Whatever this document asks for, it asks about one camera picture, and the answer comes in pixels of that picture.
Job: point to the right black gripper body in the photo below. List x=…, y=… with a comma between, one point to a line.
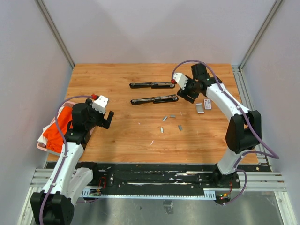
x=190, y=90

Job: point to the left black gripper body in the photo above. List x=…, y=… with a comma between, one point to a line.
x=96, y=118

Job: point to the staple box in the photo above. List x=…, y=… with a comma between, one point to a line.
x=201, y=107

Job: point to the black stapler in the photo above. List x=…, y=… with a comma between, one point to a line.
x=153, y=85
x=155, y=100

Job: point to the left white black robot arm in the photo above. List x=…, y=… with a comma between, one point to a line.
x=55, y=203

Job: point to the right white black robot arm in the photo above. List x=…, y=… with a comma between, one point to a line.
x=244, y=128

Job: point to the orange cloth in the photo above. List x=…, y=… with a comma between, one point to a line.
x=54, y=139

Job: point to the white cloth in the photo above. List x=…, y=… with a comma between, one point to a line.
x=42, y=139

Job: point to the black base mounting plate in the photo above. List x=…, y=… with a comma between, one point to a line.
x=156, y=176

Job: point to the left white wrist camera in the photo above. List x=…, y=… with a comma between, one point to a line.
x=100, y=104

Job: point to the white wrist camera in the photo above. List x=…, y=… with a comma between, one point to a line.
x=100, y=104
x=181, y=80

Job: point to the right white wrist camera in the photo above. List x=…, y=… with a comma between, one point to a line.
x=181, y=80

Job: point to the grey cable duct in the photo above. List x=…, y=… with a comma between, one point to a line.
x=178, y=193

